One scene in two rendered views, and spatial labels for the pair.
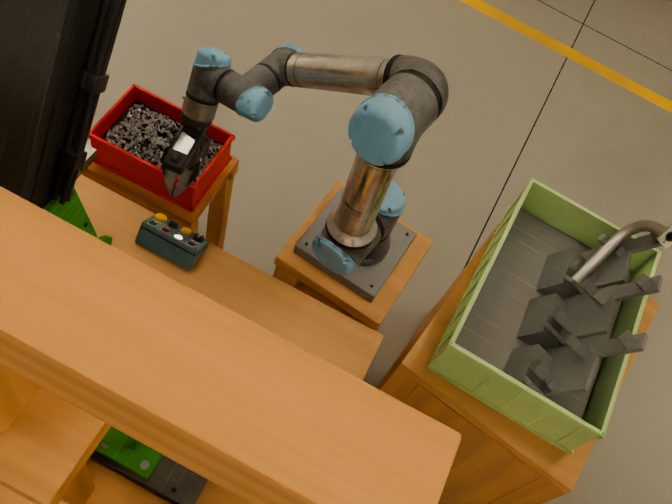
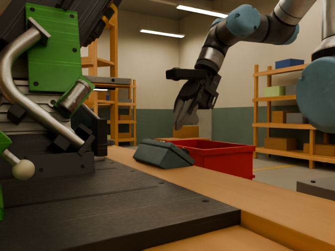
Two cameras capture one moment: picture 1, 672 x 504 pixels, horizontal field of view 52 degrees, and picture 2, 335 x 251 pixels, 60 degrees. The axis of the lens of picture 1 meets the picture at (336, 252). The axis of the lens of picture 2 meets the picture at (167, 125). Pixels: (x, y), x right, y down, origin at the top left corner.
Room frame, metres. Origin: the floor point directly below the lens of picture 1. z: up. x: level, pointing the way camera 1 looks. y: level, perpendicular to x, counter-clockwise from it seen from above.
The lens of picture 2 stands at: (0.38, -0.22, 1.02)
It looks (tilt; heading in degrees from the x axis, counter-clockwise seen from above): 2 degrees down; 54
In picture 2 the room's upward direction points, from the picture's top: straight up
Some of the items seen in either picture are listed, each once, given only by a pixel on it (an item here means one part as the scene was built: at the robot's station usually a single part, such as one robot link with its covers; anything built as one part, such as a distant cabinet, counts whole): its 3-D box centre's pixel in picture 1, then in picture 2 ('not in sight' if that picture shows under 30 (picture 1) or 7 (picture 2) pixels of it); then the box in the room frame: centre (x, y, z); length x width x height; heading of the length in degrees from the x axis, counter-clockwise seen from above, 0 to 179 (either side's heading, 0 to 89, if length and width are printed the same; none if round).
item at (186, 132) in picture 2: not in sight; (182, 141); (4.91, 5.39, 0.37); 1.20 x 0.80 x 0.74; 0
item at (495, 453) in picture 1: (483, 380); not in sight; (1.05, -0.61, 0.39); 0.68 x 0.52 x 0.79; 164
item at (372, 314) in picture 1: (356, 251); not in sight; (1.03, -0.05, 0.83); 0.32 x 0.32 x 0.04; 78
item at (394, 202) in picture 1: (376, 208); not in sight; (1.02, -0.05, 1.05); 0.13 x 0.12 x 0.14; 164
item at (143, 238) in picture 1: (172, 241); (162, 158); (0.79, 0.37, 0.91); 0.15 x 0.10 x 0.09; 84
